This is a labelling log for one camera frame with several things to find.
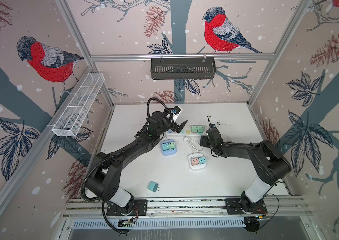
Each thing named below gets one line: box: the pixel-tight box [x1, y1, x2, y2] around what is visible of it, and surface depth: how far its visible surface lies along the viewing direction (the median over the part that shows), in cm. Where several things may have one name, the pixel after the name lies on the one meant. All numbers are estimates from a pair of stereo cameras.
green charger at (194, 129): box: [191, 126, 198, 133], surface depth 100 cm
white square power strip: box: [188, 152, 207, 170], surface depth 87 cm
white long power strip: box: [165, 126, 207, 137], surface depth 102 cm
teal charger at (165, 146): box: [162, 143, 170, 151], surface depth 91 cm
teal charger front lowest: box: [147, 181, 161, 193], surface depth 81 cm
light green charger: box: [197, 126, 205, 133], surface depth 100 cm
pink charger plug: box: [191, 158, 199, 165], surface depth 84 cm
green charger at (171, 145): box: [168, 141, 176, 149], surface depth 92 cm
